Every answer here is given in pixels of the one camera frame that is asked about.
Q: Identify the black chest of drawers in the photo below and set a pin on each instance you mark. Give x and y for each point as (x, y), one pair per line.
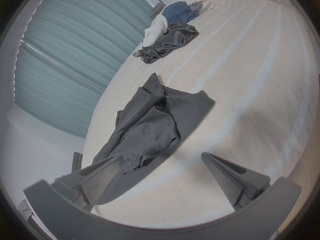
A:
(77, 161)

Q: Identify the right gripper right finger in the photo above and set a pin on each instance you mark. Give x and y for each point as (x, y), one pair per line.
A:
(240, 184)

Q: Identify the bed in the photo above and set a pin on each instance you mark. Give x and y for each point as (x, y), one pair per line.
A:
(250, 84)

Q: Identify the black T-shirt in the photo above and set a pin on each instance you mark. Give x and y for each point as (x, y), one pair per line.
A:
(150, 129)

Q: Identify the black satin garment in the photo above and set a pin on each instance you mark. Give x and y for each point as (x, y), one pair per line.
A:
(170, 41)

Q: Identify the grey white bedside table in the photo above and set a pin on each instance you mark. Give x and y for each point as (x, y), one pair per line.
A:
(157, 7)

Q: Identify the blue-green curtain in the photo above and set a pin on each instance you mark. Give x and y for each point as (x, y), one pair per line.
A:
(87, 26)
(55, 89)

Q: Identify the pile of clothes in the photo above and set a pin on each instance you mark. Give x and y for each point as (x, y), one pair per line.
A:
(175, 11)

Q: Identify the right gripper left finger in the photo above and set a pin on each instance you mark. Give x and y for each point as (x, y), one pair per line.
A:
(95, 181)

